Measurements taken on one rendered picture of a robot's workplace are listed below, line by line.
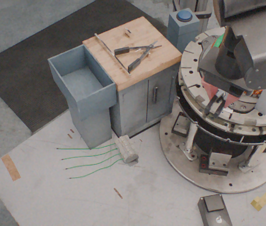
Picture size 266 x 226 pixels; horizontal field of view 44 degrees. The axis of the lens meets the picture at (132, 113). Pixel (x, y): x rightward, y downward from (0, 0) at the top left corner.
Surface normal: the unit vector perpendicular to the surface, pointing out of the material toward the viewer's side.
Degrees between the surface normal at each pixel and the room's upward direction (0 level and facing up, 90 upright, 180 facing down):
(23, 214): 0
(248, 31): 17
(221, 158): 90
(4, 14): 0
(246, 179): 0
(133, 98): 90
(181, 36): 90
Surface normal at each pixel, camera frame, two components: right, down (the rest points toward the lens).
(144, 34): 0.00, -0.58
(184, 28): 0.39, 0.75
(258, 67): 0.11, 0.80
